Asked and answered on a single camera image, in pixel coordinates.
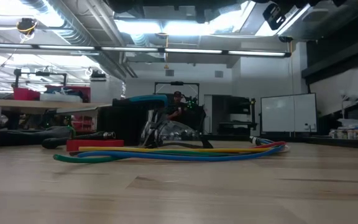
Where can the black shelf unit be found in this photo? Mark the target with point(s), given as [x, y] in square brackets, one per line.
[238, 109]

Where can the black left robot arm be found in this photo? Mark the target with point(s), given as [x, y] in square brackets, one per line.
[166, 4]

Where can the black aluminium table frame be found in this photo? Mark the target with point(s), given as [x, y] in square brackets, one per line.
[337, 141]

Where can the silver ventilation duct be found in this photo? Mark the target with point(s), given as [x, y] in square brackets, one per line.
[73, 34]

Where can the person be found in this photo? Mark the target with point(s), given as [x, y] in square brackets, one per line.
[177, 110]

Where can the grey black work glove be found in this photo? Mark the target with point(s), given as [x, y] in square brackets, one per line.
[26, 135]

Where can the black-framed safety glasses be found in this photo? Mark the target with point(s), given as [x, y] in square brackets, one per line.
[172, 130]

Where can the whiteboard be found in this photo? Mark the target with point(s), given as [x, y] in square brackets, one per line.
[287, 113]

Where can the small red block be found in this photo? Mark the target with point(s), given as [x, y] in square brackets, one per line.
[95, 144]

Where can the long ceiling light bar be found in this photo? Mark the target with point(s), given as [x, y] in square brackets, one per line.
[129, 49]

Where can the grey metal workbench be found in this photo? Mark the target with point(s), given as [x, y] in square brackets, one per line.
[42, 104]

